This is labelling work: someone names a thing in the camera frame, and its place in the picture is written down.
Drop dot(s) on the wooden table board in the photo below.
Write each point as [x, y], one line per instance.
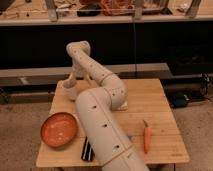
[146, 102]

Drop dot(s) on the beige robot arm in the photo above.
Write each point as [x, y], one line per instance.
[112, 147]

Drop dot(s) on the orange bowl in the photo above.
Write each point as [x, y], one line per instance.
[59, 129]

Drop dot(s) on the black striped object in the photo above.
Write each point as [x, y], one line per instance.
[87, 151]

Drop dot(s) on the long wooden bench shelf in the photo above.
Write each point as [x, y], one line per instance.
[45, 76]

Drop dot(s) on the orange carrot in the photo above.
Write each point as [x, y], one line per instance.
[147, 137]

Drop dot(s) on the black device on floor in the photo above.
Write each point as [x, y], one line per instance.
[179, 100]

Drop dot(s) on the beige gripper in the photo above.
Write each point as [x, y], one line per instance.
[79, 72]

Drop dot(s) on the white ceramic cup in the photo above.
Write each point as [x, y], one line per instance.
[71, 89]

